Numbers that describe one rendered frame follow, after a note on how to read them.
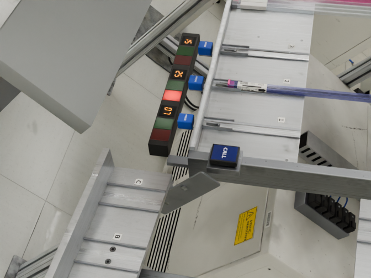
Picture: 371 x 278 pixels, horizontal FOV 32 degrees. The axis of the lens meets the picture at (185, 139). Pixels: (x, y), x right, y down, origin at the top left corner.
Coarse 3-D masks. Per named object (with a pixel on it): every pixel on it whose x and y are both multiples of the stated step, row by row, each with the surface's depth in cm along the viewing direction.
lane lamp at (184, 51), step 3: (180, 48) 143; (183, 48) 143; (186, 48) 143; (189, 48) 143; (192, 48) 143; (177, 51) 142; (180, 51) 142; (183, 51) 142; (186, 51) 142; (189, 51) 142; (192, 51) 142; (177, 54) 142; (180, 54) 142; (183, 54) 142; (186, 54) 142; (189, 54) 142; (192, 54) 142
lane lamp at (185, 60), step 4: (176, 56) 141; (180, 56) 141; (184, 56) 141; (188, 56) 141; (176, 60) 141; (180, 60) 141; (184, 60) 140; (188, 60) 140; (180, 64) 140; (184, 64) 140; (188, 64) 140
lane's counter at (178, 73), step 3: (174, 69) 139; (177, 69) 139; (180, 69) 139; (183, 69) 139; (174, 72) 138; (177, 72) 138; (180, 72) 138; (183, 72) 138; (186, 72) 138; (171, 75) 138; (174, 75) 138; (177, 75) 138; (180, 75) 137; (183, 75) 137; (174, 78) 137; (177, 78) 137; (180, 78) 137; (183, 78) 137
